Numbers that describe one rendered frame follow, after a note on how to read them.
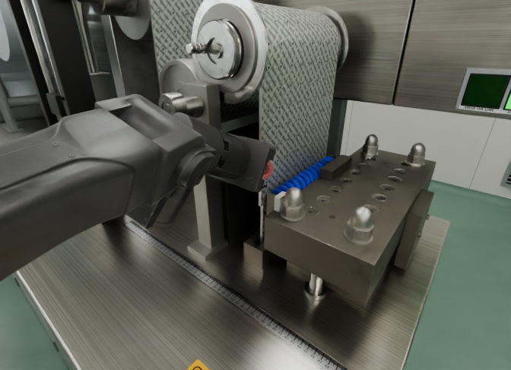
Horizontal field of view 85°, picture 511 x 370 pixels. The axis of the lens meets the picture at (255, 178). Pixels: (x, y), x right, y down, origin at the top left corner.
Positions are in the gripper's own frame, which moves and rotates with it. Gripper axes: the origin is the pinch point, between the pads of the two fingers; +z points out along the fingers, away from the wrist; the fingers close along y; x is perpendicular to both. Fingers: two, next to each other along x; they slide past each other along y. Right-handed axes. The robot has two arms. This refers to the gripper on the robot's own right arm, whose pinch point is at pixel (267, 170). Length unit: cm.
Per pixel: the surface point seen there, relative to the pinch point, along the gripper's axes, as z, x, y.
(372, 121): 256, 84, -60
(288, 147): 3.7, 5.0, 0.3
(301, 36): -2.7, 21.0, 0.0
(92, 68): 2, 14, -76
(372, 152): 26.8, 11.5, 8.1
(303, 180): 7.3, 0.4, 3.3
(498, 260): 202, -7, 59
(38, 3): -25.3, 13.4, -33.2
